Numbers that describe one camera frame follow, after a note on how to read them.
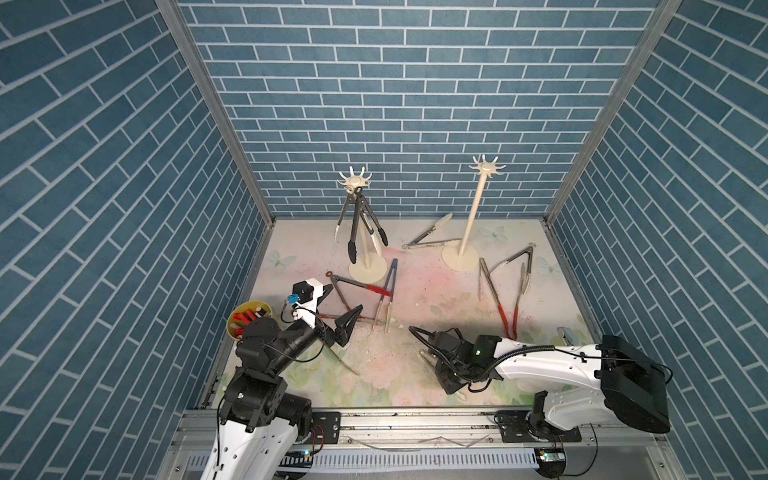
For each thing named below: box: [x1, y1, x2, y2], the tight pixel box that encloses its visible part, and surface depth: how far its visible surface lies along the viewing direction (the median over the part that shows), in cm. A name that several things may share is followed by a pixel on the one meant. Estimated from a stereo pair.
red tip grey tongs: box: [326, 271, 393, 312], surface depth 103 cm
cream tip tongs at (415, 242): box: [402, 212, 463, 250], surface depth 114 cm
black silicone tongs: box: [348, 186, 388, 264], surface depth 80 cm
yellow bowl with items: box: [226, 300, 273, 341], surface depth 82 cm
